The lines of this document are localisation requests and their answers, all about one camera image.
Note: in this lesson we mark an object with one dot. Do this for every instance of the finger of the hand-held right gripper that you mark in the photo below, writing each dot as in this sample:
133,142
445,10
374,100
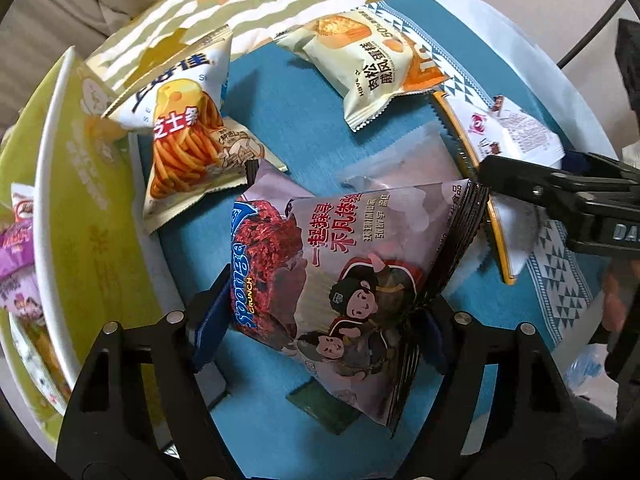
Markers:
515,177
595,162

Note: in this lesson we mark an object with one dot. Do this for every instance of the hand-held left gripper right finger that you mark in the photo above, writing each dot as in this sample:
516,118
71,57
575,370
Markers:
440,345

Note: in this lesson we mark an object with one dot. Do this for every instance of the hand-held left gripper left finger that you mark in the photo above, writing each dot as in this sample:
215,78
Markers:
205,340

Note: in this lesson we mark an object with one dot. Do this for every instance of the white packet with yellow edge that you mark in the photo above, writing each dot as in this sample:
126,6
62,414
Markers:
505,130

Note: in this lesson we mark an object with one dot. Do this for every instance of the maroon crunch snack packet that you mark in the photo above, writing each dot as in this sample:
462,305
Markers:
320,280

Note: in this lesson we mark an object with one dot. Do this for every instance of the yellow-orange snack packet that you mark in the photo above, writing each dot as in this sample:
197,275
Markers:
42,360

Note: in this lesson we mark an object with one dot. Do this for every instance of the yellow-green cardboard box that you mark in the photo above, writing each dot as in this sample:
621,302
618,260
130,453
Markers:
90,210

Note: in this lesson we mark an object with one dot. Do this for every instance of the white cartoon snack packet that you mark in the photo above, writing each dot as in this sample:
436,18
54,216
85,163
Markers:
22,300

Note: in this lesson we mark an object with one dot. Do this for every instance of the purple snack packet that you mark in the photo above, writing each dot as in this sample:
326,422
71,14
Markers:
17,252

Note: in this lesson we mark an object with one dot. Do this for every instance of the person's right hand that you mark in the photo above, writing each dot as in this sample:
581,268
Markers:
614,300

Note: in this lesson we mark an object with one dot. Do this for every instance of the translucent snack packet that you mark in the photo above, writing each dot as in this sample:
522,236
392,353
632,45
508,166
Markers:
400,160

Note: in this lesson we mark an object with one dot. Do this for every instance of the dark green snack packet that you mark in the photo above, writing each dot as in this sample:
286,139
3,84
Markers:
325,407

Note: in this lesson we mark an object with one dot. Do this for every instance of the orange snack packet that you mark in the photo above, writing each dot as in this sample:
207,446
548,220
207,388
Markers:
425,77

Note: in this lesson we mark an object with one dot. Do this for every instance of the clear plastic bag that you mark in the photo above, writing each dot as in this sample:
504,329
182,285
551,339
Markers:
590,367

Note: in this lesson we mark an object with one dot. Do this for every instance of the beige cake snack packet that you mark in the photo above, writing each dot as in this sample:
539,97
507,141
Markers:
360,55

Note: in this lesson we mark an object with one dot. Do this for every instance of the cheese stick snack packet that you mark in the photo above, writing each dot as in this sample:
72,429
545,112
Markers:
175,130

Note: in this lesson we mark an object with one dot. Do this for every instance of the teal patterned tablecloth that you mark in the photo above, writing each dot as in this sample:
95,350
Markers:
310,120

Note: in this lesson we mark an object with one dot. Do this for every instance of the flowered striped blanket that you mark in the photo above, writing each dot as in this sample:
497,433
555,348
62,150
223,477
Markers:
280,10

